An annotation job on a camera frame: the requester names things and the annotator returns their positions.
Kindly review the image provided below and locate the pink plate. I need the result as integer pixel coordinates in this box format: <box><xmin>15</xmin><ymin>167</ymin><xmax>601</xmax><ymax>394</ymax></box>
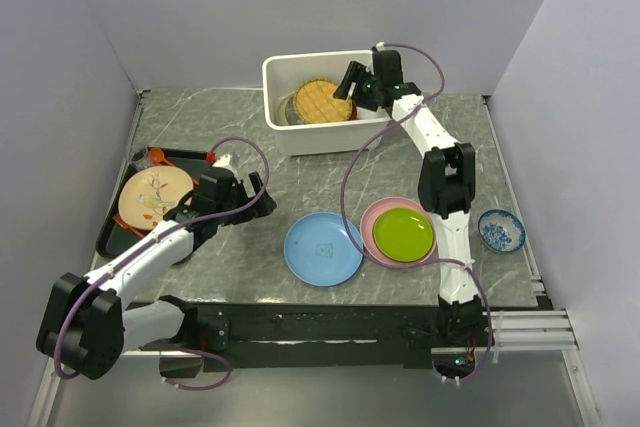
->
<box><xmin>360</xmin><ymin>197</ymin><xmax>437</xmax><ymax>269</ymax></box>

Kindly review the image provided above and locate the red round plate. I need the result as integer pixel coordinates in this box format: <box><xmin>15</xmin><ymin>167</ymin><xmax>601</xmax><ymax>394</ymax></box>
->
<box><xmin>348</xmin><ymin>102</ymin><xmax>358</xmax><ymax>121</ymax></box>

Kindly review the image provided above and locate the round woven bamboo mat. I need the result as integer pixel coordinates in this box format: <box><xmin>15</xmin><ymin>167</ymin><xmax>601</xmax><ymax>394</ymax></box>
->
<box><xmin>293</xmin><ymin>79</ymin><xmax>354</xmax><ymax>124</ymax></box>

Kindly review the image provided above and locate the white plastic bin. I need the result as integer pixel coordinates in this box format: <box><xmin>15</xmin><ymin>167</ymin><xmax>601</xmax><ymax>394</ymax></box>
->
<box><xmin>262</xmin><ymin>50</ymin><xmax>390</xmax><ymax>156</ymax></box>

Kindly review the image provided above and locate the cream plate with branch motif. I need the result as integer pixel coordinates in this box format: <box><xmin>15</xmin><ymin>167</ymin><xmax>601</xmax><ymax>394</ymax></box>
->
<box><xmin>276</xmin><ymin>95</ymin><xmax>292</xmax><ymax>126</ymax></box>

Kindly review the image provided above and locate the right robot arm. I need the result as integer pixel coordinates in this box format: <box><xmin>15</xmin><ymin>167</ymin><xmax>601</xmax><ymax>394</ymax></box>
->
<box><xmin>333</xmin><ymin>42</ymin><xmax>483</xmax><ymax>345</ymax></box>

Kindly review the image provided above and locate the dark plate with deer motif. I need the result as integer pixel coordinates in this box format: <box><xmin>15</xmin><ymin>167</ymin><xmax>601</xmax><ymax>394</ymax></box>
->
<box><xmin>285</xmin><ymin>96</ymin><xmax>301</xmax><ymax>125</ymax></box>

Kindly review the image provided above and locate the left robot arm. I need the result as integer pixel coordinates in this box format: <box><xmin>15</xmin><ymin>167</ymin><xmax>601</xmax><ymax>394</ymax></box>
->
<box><xmin>36</xmin><ymin>165</ymin><xmax>277</xmax><ymax>380</ymax></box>

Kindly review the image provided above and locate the orange measuring scoop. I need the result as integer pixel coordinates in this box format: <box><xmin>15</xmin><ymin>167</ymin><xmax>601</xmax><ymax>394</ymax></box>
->
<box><xmin>148</xmin><ymin>148</ymin><xmax>174</xmax><ymax>167</ymax></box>

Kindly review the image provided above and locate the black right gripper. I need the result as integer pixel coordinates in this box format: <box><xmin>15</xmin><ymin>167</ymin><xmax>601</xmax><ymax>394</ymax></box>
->
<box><xmin>333</xmin><ymin>61</ymin><xmax>382</xmax><ymax>112</ymax></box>

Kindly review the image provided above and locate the black plastic tray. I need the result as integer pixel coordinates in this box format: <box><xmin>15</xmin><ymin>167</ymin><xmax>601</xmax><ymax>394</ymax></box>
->
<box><xmin>96</xmin><ymin>149</ymin><xmax>208</xmax><ymax>259</ymax></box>

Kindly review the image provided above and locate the green plate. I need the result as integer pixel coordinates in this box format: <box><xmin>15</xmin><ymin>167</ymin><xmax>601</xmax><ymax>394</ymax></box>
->
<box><xmin>373</xmin><ymin>207</ymin><xmax>436</xmax><ymax>263</ymax></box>

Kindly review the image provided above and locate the clear glass cup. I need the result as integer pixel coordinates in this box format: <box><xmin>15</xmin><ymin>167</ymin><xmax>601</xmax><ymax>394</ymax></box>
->
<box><xmin>130</xmin><ymin>148</ymin><xmax>154</xmax><ymax>171</ymax></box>

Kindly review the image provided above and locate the beige plate with bird motif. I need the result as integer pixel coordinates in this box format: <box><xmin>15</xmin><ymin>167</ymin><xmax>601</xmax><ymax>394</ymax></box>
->
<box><xmin>118</xmin><ymin>166</ymin><xmax>194</xmax><ymax>231</ymax></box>

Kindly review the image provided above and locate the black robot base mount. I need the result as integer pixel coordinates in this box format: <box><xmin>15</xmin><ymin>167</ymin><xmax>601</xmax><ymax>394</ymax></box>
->
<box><xmin>168</xmin><ymin>299</ymin><xmax>494</xmax><ymax>369</ymax></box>

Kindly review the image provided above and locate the blue white patterned bowl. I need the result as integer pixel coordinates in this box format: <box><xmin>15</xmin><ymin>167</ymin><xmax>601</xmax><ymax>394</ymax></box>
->
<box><xmin>478</xmin><ymin>209</ymin><xmax>526</xmax><ymax>253</ymax></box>

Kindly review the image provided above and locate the blue plate with bamboo mat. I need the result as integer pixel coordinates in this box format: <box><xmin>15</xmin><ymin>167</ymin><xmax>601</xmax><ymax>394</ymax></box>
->
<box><xmin>284</xmin><ymin>212</ymin><xmax>364</xmax><ymax>287</ymax></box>

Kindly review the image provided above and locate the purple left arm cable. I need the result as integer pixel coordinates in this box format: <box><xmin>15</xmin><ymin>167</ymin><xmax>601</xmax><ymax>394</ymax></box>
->
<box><xmin>53</xmin><ymin>137</ymin><xmax>270</xmax><ymax>392</ymax></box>

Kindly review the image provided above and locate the aluminium frame rail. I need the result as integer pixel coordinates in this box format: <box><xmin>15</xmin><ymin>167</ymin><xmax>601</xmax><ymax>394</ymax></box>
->
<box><xmin>472</xmin><ymin>95</ymin><xmax>578</xmax><ymax>351</ymax></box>

